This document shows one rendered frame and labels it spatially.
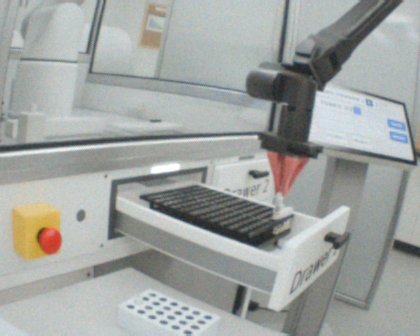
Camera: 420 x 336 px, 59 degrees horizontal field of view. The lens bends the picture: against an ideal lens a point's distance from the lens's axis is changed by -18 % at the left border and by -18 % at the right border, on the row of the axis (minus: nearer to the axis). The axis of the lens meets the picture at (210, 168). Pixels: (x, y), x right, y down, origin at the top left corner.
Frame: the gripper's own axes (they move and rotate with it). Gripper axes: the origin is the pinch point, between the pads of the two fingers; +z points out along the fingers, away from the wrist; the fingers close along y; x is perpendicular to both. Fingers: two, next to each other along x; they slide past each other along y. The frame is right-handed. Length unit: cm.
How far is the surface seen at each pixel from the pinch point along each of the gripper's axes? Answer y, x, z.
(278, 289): -10.3, 17.2, 9.1
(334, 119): 17, -80, -11
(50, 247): 15.1, 36.6, 8.4
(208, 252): 2.7, 15.7, 8.4
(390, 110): 0, -103, -20
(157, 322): 0.5, 29.1, 15.3
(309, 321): 7, -90, 75
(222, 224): 3.9, 11.1, 5.1
